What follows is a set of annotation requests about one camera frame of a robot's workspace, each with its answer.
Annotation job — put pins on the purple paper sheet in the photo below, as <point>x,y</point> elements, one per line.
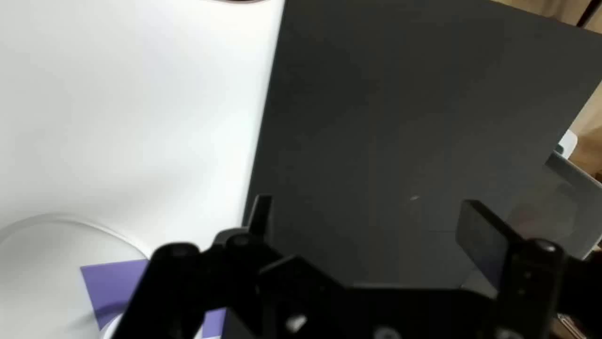
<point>109,288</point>

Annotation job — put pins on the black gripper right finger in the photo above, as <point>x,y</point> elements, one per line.
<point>534,279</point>

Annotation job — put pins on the black table mat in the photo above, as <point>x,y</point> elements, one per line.
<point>384,115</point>

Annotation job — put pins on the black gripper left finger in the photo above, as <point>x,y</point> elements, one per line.
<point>183,283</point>

